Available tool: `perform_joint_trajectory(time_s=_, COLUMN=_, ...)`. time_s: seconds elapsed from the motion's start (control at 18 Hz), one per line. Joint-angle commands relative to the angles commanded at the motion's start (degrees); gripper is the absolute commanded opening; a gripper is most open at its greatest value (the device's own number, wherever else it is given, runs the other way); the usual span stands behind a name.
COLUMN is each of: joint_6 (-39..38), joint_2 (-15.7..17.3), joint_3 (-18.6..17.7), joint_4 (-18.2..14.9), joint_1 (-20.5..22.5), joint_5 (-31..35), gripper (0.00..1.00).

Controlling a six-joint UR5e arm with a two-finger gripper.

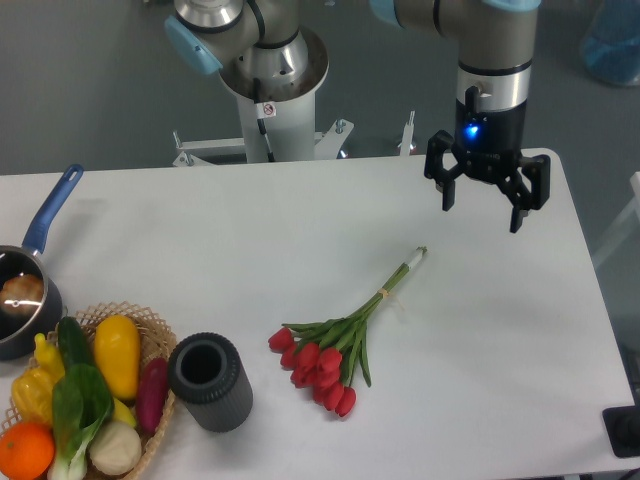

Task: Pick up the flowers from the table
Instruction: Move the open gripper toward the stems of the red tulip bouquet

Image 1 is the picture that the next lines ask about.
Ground dark grey ribbed vase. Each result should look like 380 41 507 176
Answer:
168 332 253 433

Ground black cable on pedestal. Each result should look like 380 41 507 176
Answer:
252 79 276 164

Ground saucepan with blue handle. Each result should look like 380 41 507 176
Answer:
1 164 84 361

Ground brown bread in pan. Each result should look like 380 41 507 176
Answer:
1 274 44 317

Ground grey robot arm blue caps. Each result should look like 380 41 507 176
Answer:
164 1 550 231

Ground purple eggplant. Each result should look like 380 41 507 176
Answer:
135 357 169 434

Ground beige garlic bulb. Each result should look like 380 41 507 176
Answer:
89 421 142 476

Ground orange fruit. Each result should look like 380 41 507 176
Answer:
1 422 55 480

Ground yellow bell pepper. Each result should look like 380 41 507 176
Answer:
11 367 54 427

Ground yellow squash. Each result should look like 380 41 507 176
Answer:
94 315 141 402

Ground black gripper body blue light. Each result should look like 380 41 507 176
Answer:
452 101 527 186

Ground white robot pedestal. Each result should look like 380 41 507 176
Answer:
173 28 355 167

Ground green bok choy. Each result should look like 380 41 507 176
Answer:
46 363 116 480

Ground red tulip bouquet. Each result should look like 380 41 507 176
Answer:
267 246 428 418

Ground blue transparent container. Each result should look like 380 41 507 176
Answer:
580 1 639 87

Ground black device at edge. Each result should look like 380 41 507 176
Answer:
602 406 639 458

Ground dark green cucumber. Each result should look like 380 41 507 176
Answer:
57 316 95 370

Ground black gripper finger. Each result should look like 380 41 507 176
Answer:
498 154 551 233
424 130 464 211

